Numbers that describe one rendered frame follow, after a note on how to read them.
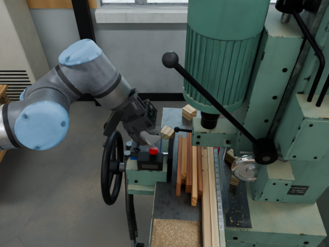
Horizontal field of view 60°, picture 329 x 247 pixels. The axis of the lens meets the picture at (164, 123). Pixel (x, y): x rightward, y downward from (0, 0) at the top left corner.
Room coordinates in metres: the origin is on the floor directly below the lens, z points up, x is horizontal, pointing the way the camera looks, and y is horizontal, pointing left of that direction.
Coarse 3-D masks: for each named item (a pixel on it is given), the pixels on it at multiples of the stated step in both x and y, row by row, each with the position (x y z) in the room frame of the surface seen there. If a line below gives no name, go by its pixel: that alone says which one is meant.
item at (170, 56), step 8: (168, 56) 0.49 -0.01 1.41; (176, 56) 0.50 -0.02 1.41; (168, 64) 0.48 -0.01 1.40; (176, 64) 0.49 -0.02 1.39; (184, 72) 0.49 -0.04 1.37; (192, 80) 0.49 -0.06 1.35; (200, 88) 0.49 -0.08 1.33; (208, 96) 0.49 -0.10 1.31; (216, 104) 0.49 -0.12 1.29; (224, 112) 0.49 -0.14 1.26; (232, 120) 0.48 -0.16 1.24; (240, 128) 0.48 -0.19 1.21; (248, 136) 0.48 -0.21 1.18; (256, 144) 0.48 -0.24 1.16; (264, 144) 0.48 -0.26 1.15; (272, 144) 0.49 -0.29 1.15; (256, 152) 0.47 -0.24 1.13; (264, 152) 0.46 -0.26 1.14; (272, 152) 0.46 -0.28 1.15; (256, 160) 0.46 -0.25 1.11; (264, 160) 0.46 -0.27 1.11; (272, 160) 0.46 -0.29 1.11; (280, 160) 0.48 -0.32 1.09
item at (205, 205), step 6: (204, 180) 0.51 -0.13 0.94; (204, 186) 0.49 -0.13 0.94; (204, 192) 0.47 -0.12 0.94; (204, 198) 0.44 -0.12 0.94; (204, 204) 0.42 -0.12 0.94; (204, 210) 0.40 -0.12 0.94; (204, 216) 0.39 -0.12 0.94; (210, 216) 0.39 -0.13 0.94; (204, 222) 0.37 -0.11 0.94; (210, 222) 0.37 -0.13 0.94; (204, 228) 0.35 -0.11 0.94; (210, 228) 0.35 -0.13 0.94; (204, 234) 0.33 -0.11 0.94; (210, 234) 0.33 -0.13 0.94; (204, 240) 0.32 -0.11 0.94; (210, 240) 0.32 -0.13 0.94; (204, 246) 0.30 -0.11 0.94; (210, 246) 0.30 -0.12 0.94
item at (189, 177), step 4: (188, 132) 0.71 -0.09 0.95; (188, 136) 0.69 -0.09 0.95; (188, 140) 0.67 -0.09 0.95; (188, 144) 0.65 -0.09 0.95; (188, 148) 0.63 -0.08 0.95; (188, 152) 0.62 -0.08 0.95; (188, 156) 0.60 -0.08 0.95; (188, 160) 0.58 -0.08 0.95; (188, 164) 0.57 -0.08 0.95; (188, 168) 0.55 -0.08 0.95; (188, 172) 0.53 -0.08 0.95; (188, 176) 0.52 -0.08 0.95; (188, 180) 0.50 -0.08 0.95; (188, 184) 0.49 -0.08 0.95; (188, 188) 0.49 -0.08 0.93; (188, 192) 0.49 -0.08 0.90
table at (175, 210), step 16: (176, 112) 0.87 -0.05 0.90; (176, 144) 0.69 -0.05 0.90; (176, 160) 0.62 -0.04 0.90; (176, 176) 0.55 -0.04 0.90; (128, 192) 0.52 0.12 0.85; (144, 192) 0.51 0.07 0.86; (160, 192) 0.49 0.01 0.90; (160, 208) 0.43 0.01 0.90; (176, 208) 0.43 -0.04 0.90; (192, 208) 0.43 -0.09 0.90
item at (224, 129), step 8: (192, 120) 0.66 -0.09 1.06; (200, 120) 0.65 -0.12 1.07; (224, 120) 0.65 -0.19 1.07; (192, 128) 0.62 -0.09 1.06; (200, 128) 0.62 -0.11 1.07; (216, 128) 0.62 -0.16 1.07; (224, 128) 0.62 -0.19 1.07; (232, 128) 0.62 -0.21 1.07; (192, 136) 0.60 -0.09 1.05; (200, 136) 0.60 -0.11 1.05; (208, 136) 0.60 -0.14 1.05; (216, 136) 0.60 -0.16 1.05; (224, 136) 0.59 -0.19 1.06; (232, 136) 0.59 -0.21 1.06; (192, 144) 0.60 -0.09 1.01; (200, 144) 0.60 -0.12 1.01; (208, 144) 0.60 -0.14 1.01; (216, 144) 0.60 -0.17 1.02; (232, 144) 0.59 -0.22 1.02
